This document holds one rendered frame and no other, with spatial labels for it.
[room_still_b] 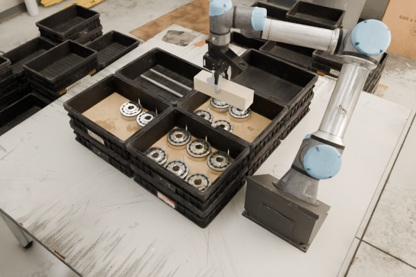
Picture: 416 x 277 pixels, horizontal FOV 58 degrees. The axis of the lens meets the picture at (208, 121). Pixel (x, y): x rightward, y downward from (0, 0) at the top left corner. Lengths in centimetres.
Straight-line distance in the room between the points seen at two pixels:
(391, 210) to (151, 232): 163
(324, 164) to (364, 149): 67
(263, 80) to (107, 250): 110
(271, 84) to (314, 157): 78
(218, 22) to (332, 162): 59
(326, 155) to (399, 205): 149
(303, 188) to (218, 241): 38
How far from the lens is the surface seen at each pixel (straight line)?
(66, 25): 335
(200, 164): 155
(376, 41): 131
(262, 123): 173
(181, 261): 146
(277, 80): 200
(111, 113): 182
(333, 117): 129
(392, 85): 365
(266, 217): 148
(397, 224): 262
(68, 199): 170
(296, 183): 142
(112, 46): 318
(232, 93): 144
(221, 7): 129
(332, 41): 144
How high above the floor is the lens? 201
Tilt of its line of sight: 43 degrees down
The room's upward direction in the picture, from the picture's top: straight up
